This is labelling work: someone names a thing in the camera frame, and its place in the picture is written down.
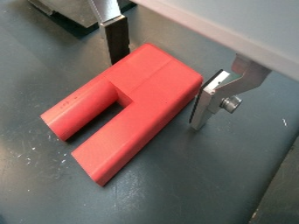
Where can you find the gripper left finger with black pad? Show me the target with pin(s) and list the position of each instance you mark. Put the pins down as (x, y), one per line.
(114, 28)

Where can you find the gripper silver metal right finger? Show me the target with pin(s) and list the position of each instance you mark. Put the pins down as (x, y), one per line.
(219, 91)

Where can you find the red square-circle object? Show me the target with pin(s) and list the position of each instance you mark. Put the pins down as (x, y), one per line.
(152, 85)

